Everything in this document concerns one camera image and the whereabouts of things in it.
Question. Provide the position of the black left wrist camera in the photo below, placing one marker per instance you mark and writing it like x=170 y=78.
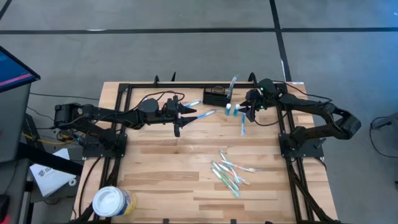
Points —
x=170 y=109

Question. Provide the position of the white paper booklet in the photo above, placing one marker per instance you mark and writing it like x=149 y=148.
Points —
x=49 y=180

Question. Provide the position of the blue toothbrush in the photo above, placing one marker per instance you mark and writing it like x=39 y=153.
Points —
x=192 y=103
x=243 y=124
x=232 y=85
x=206 y=114

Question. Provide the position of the teal toothpaste tube white cap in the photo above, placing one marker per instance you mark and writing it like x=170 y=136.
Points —
x=236 y=110
x=228 y=109

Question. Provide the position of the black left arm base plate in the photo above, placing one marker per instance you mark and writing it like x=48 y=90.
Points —
x=93 y=152

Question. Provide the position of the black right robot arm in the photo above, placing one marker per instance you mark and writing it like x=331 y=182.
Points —
x=311 y=107

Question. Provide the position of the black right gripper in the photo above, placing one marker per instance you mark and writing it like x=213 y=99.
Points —
x=256 y=102

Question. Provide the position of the black aluminium table frame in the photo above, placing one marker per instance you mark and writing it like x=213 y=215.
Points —
x=202 y=85

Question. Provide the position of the grey cabinet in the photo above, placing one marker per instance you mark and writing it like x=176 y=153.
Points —
x=12 y=124

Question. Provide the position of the white lidded yellow container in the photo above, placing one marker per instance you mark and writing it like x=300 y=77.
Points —
x=109 y=201

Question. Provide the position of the black diagonal bar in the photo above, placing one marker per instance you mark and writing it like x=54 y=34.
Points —
x=49 y=158

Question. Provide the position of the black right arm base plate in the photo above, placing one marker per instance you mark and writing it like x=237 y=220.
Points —
x=311 y=151

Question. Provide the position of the blue screen monitor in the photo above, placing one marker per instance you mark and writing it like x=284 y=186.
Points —
x=12 y=71

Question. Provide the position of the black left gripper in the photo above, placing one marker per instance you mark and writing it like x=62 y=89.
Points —
x=177 y=121

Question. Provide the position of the white tape roll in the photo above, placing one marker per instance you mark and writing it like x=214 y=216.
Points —
x=72 y=179

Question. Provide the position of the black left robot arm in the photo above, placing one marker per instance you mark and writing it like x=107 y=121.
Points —
x=105 y=113

